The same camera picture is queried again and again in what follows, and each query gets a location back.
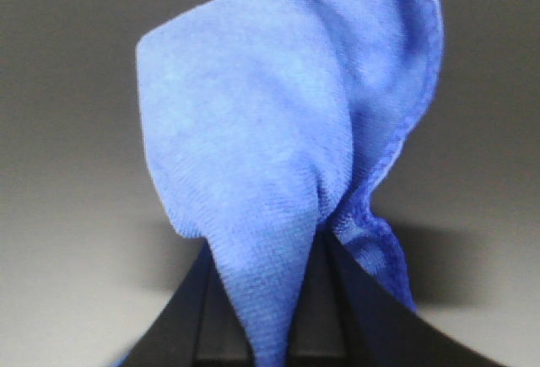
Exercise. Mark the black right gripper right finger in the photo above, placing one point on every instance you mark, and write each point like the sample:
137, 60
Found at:
345, 318

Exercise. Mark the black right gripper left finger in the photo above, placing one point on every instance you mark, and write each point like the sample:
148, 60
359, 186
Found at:
198, 326

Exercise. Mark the blue microfiber cloth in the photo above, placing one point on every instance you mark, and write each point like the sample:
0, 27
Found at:
266, 120

